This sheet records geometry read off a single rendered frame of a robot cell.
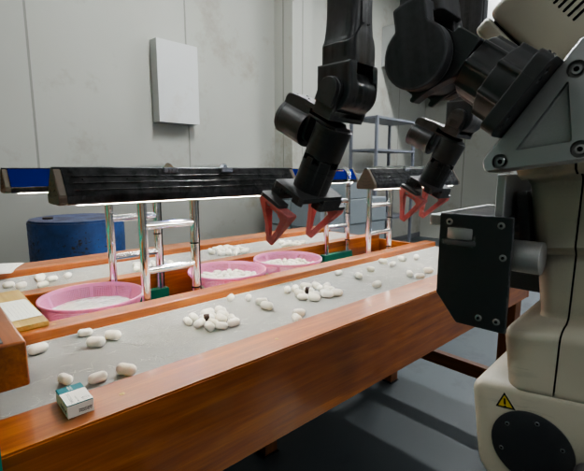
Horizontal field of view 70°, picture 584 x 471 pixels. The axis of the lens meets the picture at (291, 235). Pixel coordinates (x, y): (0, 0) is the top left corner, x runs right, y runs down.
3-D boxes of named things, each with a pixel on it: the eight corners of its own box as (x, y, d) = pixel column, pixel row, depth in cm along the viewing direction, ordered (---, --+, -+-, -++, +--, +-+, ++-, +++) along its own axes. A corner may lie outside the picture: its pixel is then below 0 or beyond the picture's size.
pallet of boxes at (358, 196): (331, 264, 490) (332, 173, 473) (384, 276, 441) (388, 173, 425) (263, 282, 414) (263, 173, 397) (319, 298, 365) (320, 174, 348)
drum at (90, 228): (114, 321, 309) (106, 209, 297) (146, 343, 270) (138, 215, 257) (28, 341, 272) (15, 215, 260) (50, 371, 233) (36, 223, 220)
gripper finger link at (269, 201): (246, 233, 68) (263, 181, 64) (277, 228, 73) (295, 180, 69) (272, 257, 65) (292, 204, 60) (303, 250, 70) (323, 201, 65)
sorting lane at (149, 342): (499, 260, 181) (500, 255, 180) (-13, 445, 59) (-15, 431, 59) (434, 250, 202) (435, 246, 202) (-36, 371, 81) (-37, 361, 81)
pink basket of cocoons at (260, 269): (279, 290, 151) (279, 264, 150) (239, 312, 128) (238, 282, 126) (219, 281, 163) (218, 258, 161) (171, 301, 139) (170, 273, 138)
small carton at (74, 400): (94, 409, 60) (93, 397, 60) (67, 420, 58) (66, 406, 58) (81, 393, 65) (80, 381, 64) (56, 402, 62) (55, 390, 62)
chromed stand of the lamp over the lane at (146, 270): (238, 332, 113) (235, 164, 106) (169, 353, 99) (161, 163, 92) (202, 314, 127) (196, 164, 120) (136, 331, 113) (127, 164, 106)
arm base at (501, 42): (555, 54, 37) (581, 76, 46) (484, 14, 41) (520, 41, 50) (489, 135, 42) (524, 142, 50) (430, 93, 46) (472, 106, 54)
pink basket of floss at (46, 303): (160, 312, 128) (159, 282, 126) (117, 349, 102) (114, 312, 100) (78, 310, 130) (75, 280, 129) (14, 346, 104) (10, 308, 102)
